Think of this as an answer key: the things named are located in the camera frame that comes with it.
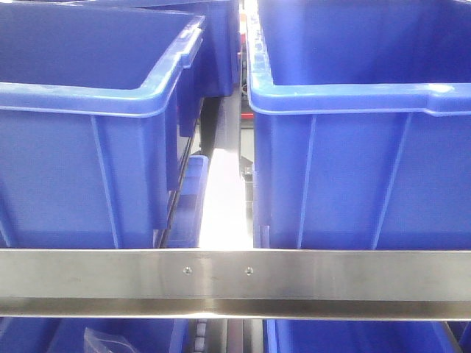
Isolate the clear plastic bag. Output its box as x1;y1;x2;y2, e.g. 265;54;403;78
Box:
83;327;135;353

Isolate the blue bin upper right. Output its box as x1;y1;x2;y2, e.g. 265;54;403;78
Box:
247;1;470;250

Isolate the blue bin upper left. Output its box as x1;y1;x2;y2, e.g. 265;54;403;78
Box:
1;1;205;249

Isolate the blue bin lower left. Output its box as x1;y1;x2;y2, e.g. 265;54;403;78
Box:
1;317;188;352

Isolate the blue bin lower right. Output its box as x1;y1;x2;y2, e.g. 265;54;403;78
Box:
263;319;461;352

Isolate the steel shelf front rail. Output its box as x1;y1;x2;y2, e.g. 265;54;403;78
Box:
1;249;470;321

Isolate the blue bin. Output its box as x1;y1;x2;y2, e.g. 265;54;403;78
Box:
1;1;205;249
263;319;461;352
1;317;188;352
247;1;470;250

